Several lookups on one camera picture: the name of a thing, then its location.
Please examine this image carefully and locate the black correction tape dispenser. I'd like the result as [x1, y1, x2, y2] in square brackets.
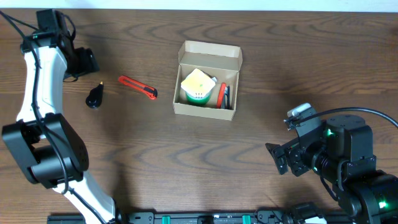
[85, 82, 104, 109]

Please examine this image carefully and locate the green tape roll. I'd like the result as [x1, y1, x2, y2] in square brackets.
[185, 92, 211, 106]

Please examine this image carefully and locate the yellow sticky note pad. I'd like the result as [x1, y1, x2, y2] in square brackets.
[181, 68, 216, 98]

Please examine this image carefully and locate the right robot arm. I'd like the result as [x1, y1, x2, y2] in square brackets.
[266, 103, 397, 223]

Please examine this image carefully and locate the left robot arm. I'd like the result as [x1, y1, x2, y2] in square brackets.
[2, 9, 129, 223]

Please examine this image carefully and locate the red utility knife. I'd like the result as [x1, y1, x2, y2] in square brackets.
[118, 75, 158, 100]

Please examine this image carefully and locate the brown cardboard box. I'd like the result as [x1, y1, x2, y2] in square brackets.
[173, 40, 243, 121]

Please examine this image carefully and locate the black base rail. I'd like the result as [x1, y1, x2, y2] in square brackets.
[47, 202, 343, 224]

